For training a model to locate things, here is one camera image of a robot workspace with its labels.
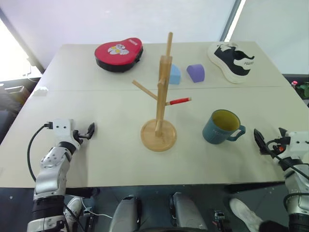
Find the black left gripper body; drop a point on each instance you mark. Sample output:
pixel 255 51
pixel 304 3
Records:
pixel 77 136

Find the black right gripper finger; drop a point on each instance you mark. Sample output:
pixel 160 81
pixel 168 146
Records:
pixel 260 142
pixel 282 132

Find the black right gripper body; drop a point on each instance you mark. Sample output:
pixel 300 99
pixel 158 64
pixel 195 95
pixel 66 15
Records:
pixel 274 147

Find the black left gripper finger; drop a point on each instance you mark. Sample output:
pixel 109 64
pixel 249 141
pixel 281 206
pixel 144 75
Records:
pixel 89 136
pixel 92 127

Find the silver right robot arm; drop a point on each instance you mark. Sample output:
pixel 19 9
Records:
pixel 298 183

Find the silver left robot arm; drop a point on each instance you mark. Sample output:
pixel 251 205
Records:
pixel 50 169

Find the wooden mug tree stand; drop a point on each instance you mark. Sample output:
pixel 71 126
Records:
pixel 159 113

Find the blue mug with yellow inside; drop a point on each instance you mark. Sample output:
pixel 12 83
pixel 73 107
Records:
pixel 214 133

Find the green potted plant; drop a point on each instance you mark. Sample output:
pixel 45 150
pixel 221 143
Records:
pixel 303 89

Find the small white plastic object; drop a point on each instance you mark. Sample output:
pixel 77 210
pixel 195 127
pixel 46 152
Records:
pixel 39 91

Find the white shoe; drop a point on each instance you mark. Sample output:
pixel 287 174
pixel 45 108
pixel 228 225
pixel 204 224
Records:
pixel 73 209
pixel 245 213

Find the brown cardboard box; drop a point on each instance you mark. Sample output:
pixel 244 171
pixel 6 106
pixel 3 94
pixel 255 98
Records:
pixel 18 93

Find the red and black boxing pad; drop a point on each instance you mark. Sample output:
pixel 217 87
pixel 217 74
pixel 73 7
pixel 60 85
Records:
pixel 116 54

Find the grey rounded robot leg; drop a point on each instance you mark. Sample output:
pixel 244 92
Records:
pixel 187 212
pixel 125 215

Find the black and white sneaker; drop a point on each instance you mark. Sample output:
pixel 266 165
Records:
pixel 229 60

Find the red tape mark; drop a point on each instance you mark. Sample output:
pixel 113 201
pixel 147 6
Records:
pixel 179 100

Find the purple foam block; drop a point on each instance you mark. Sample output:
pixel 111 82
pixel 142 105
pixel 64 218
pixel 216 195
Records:
pixel 196 72

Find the light blue foam block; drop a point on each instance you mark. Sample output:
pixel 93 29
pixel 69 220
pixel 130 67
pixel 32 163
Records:
pixel 175 76

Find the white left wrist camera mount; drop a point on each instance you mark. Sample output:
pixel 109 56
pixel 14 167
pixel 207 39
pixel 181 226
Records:
pixel 63 128

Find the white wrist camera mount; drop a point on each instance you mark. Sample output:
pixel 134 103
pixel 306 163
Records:
pixel 63 128
pixel 298 142

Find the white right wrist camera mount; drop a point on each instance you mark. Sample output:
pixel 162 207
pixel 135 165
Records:
pixel 298 142

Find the dark window frame post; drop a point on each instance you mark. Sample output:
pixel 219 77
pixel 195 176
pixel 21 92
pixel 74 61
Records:
pixel 229 20

